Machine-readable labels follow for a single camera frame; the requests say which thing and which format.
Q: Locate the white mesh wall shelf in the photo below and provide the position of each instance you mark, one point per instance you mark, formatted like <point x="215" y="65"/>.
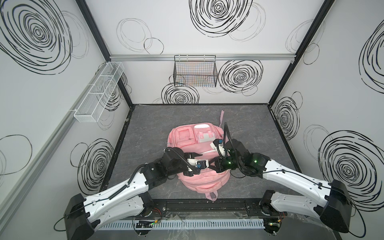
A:
<point x="98" y="96"/>

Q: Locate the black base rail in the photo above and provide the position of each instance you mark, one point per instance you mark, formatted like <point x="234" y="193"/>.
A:
<point x="251" y="207"/>

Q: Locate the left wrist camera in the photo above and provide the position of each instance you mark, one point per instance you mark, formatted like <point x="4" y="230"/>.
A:
<point x="199" y="164"/>

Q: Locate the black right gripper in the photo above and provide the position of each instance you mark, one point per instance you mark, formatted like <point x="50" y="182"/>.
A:
<point x="219" y="163"/>

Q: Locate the white slotted cable duct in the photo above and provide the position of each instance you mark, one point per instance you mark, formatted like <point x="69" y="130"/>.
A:
<point x="213" y="224"/>

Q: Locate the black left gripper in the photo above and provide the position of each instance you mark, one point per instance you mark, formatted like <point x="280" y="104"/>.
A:
<point x="188" y="155"/>

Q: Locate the black wire wall basket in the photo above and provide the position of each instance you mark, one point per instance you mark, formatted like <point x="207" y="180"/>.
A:
<point x="195" y="71"/>

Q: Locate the pink student backpack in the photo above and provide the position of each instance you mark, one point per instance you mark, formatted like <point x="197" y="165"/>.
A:
<point x="197" y="142"/>

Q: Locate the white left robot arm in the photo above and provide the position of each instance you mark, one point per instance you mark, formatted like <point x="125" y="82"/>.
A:
<point x="130" y="198"/>

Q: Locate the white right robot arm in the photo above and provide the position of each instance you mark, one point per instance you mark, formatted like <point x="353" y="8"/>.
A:
<point x="328" y="202"/>

